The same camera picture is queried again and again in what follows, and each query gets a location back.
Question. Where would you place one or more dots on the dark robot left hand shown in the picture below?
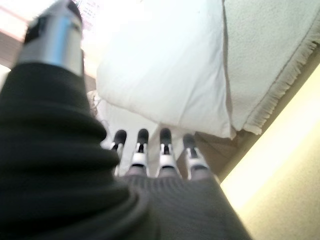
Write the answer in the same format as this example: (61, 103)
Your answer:
(62, 175)

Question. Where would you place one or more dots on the fringed textured throw blanket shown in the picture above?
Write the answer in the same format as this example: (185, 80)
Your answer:
(265, 50)

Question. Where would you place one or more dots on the white pillow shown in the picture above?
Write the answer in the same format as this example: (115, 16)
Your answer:
(162, 67)

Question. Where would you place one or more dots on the bed with white sheet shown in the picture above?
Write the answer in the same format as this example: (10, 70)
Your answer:
(217, 150)
(155, 147)

